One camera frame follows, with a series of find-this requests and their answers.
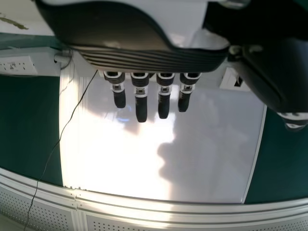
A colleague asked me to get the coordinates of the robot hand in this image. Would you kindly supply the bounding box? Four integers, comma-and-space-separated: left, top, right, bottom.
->
35, 0, 308, 132

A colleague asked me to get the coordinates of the white double socket plate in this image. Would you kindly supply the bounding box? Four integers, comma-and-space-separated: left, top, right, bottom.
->
0, 55, 39, 77

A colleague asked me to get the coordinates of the grey corrugated hose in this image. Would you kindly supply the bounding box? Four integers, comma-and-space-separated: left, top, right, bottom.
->
54, 53, 73, 64

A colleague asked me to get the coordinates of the thin black cable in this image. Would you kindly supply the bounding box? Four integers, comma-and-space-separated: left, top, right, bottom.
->
24, 69, 99, 231

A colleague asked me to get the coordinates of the perforated metal cable duct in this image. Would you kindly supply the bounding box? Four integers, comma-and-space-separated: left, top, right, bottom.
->
0, 167, 308, 231

